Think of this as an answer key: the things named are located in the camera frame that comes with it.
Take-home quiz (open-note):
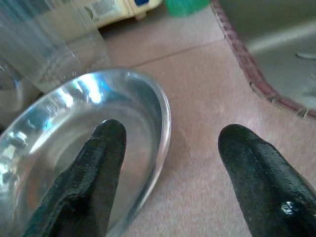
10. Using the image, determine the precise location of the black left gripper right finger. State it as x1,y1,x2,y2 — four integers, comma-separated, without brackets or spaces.
218,123,316,237

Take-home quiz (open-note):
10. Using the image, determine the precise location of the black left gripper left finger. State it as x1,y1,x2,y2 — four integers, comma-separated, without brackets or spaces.
21,119,128,237

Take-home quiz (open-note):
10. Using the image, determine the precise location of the round steel plate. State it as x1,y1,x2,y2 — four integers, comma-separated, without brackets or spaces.
0,69,173,237

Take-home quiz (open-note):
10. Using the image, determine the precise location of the stainless steel sink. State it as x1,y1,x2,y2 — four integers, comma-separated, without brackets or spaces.
211,0,316,119

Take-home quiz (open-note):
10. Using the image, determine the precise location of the clear pitcher orange lid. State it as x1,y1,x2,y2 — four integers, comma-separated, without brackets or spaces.
0,0,111,94

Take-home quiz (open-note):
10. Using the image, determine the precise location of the beige water ionizer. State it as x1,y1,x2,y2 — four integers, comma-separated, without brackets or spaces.
40,0,164,34

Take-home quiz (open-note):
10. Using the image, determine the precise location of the green liquid bottle blue cap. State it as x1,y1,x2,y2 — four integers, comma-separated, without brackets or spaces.
164,0,212,18

